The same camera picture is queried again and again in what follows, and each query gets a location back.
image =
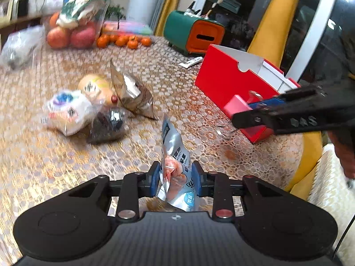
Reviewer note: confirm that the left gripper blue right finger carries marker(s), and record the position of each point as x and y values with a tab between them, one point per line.
203	181

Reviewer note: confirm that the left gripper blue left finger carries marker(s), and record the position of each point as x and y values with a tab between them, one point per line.
149	181

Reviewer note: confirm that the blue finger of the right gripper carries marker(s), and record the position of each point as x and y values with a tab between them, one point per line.
272	102
253	118

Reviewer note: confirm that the chicken foot snack packet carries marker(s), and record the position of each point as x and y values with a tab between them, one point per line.
177	185

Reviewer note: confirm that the red cardboard box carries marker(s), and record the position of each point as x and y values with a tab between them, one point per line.
226	72

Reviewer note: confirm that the yellow chair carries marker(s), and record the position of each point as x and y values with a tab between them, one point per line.
295	156

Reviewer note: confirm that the dark snack packet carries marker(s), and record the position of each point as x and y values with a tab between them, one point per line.
110	124

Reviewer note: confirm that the small white tube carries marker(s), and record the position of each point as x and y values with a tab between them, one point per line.
190	63

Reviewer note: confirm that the silver foil snack packet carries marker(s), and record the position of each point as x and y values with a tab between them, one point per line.
132	93

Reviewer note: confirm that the white wrapped bread packet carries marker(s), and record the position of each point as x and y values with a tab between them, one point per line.
68	112

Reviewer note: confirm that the green orange tissue box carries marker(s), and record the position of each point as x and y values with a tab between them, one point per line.
190	34

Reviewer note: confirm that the yellow wrapped bun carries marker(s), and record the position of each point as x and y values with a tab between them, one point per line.
97	89

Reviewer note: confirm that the mandarin orange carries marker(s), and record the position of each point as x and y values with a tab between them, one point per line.
146	41
121	41
133	44
113	38
102	42

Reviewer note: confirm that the yellow curtain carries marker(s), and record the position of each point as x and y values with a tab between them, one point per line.
167	7

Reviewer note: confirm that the pastel plastic case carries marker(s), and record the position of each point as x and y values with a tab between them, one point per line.
126	27

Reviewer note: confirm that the red apple right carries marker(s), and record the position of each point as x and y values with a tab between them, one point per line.
83	37

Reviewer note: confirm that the red apple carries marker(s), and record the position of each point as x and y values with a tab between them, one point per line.
58	37
83	37

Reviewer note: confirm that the red apple left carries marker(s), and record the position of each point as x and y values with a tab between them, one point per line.
58	37

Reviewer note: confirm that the clear fruit container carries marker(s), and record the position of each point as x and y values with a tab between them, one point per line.
96	22

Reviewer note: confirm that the clear plastic bag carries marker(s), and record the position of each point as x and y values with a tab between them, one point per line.
22	48

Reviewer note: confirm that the green white cloth bag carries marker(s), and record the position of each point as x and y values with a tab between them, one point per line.
76	13

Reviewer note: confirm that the framed photo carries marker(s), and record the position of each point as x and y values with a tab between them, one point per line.
6	7

